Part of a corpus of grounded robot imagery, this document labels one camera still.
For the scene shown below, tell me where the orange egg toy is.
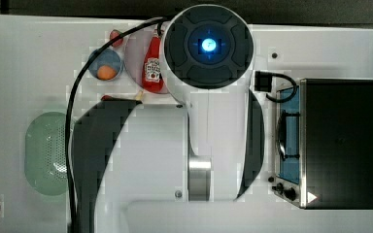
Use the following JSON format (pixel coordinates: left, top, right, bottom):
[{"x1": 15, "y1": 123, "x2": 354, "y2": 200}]
[{"x1": 97, "y1": 65, "x2": 118, "y2": 81}]

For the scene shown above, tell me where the green perforated colander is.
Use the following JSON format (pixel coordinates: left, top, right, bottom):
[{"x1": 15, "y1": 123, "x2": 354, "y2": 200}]
[{"x1": 24, "y1": 112, "x2": 68, "y2": 196}]

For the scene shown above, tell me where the red ketchup bottle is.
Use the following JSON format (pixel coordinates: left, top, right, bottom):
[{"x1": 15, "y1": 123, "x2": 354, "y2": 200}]
[{"x1": 142, "y1": 35, "x2": 163, "y2": 93}]

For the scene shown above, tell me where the red strawberry toy lower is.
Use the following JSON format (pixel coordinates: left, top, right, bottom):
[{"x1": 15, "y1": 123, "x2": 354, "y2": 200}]
[{"x1": 101, "y1": 95, "x2": 113, "y2": 101}]

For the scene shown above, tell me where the grey round plate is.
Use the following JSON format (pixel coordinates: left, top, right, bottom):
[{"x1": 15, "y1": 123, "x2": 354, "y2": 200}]
[{"x1": 124, "y1": 27, "x2": 167, "y2": 94}]

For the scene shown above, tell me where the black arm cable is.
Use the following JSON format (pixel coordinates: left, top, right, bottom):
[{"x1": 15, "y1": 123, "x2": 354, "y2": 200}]
[{"x1": 64, "y1": 17, "x2": 169, "y2": 233}]

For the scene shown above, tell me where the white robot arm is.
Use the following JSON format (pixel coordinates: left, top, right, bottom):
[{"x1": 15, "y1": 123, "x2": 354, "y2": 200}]
[{"x1": 72, "y1": 4, "x2": 264, "y2": 233}]

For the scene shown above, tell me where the black toaster oven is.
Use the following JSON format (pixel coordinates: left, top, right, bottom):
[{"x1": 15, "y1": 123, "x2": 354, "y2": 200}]
[{"x1": 272, "y1": 79, "x2": 373, "y2": 210}]

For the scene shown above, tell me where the yellow banana peel toy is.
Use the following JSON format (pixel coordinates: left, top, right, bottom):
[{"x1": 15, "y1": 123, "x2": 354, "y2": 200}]
[{"x1": 135, "y1": 90, "x2": 144, "y2": 101}]

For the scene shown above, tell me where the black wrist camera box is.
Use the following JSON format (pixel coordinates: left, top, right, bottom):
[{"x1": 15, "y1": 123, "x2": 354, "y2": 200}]
[{"x1": 254, "y1": 71, "x2": 273, "y2": 92}]

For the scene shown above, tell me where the red strawberry toy upper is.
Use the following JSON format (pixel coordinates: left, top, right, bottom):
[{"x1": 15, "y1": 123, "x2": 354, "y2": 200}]
[{"x1": 110, "y1": 29, "x2": 123, "y2": 48}]

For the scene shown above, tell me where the red strawberry toy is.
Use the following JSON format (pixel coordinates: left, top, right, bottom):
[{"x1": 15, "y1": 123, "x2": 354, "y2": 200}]
[
  {"x1": 101, "y1": 95, "x2": 113, "y2": 101},
  {"x1": 110, "y1": 29, "x2": 123, "y2": 48}
]

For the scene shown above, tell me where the blue bowl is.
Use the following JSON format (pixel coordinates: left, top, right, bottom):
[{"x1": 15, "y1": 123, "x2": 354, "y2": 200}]
[{"x1": 88, "y1": 49, "x2": 123, "y2": 81}]

